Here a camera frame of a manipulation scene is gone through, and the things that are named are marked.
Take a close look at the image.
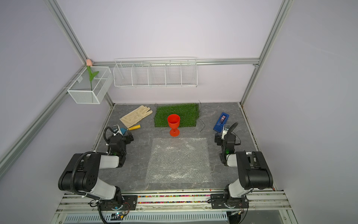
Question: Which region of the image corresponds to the white mesh wall basket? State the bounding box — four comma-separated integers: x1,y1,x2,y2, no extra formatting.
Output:
67,66,114,105

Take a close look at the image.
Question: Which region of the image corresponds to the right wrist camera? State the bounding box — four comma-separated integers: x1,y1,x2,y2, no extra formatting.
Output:
222,125,230,140

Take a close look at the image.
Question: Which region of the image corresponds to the red plastic wine glass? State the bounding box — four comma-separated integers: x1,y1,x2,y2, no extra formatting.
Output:
167,114,180,137

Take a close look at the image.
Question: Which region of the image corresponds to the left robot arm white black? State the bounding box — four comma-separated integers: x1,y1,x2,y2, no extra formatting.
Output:
58,125,138,212

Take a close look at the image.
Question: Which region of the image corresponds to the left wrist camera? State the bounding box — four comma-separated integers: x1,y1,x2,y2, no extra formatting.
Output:
112,125,126,135

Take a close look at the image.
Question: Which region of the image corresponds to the beige work glove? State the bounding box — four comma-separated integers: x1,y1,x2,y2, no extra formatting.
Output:
120,105,153,128

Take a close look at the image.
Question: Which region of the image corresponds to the pink artificial tulip flower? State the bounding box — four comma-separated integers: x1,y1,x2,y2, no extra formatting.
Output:
86,59,99,90

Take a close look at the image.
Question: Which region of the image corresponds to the white wire wall shelf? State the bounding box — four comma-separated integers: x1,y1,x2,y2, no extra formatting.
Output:
113,57,198,88

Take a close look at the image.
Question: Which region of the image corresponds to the teal yellow garden rake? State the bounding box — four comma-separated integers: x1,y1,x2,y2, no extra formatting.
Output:
119,125,141,135

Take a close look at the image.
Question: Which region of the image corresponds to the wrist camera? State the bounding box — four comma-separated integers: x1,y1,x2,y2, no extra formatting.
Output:
222,125,230,140
112,125,126,135

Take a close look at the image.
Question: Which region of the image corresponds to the green artificial grass mat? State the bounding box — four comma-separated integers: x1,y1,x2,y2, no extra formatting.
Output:
154,103,200,127

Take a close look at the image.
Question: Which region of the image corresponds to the blue tape dispenser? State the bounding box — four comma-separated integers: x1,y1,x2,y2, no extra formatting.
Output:
213,113,229,133

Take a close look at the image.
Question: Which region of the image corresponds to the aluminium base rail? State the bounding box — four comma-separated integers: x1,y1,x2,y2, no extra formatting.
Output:
52,189,297,224

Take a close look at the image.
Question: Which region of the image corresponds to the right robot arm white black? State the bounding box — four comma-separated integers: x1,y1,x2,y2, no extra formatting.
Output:
208,122,273,211

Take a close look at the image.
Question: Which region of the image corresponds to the clear bubble wrap sheet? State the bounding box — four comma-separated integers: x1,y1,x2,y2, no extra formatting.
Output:
146,138,212,183

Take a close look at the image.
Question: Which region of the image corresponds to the loose black thread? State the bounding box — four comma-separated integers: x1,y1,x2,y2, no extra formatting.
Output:
198,100,209,133

